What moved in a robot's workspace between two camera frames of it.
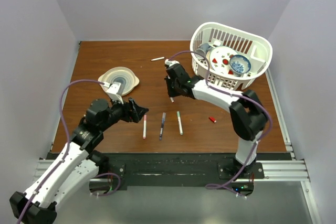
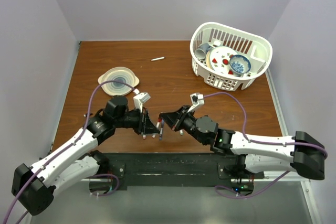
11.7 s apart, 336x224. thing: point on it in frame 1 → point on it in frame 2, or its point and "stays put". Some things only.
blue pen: [164, 118] stays put
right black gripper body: [172, 87] → [185, 121]
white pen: [157, 58] stays put
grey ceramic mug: [202, 50] stays put
